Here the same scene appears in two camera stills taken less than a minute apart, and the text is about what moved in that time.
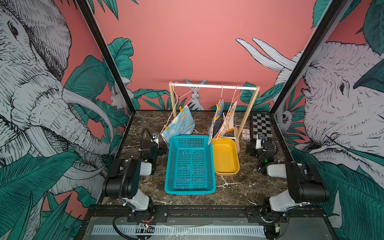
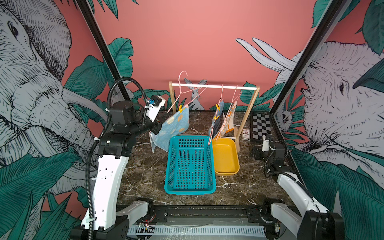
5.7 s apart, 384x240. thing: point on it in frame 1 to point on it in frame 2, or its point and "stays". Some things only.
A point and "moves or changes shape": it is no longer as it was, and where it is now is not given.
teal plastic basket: (189, 168) stays
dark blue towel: (215, 126) stays
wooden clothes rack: (256, 88) stays
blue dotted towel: (183, 124) moves or changes shape
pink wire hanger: (197, 89) to (181, 92)
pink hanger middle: (216, 114) stays
